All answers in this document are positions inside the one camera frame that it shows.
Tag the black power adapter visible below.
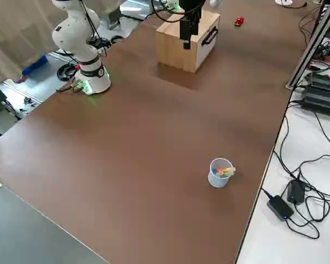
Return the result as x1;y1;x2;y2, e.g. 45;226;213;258
287;178;306;205
266;194;295;222

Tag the translucent pen cup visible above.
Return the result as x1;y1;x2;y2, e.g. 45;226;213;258
207;157;236;189

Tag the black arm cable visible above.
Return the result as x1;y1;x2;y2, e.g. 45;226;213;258
77;0;112;57

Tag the aluminium frame post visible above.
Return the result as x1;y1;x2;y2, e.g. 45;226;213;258
285;0;330;91

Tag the cable hub with plugs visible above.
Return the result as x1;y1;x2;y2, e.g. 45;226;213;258
309;41;330;69

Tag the black power supply box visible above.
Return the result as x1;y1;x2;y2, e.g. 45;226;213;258
300;85;330;119
307;71;330;96

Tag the person's leg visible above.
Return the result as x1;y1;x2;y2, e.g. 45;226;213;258
100;0;122;30

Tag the white-fronted wooden drawer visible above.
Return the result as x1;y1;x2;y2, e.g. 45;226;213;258
195;14;221;60

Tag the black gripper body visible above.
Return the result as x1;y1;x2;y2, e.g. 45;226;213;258
179;0;206;19

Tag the beige curtain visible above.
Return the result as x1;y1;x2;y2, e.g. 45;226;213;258
0;0;72;90

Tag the wooden cabinet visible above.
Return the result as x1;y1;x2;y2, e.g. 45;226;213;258
156;10;221;74

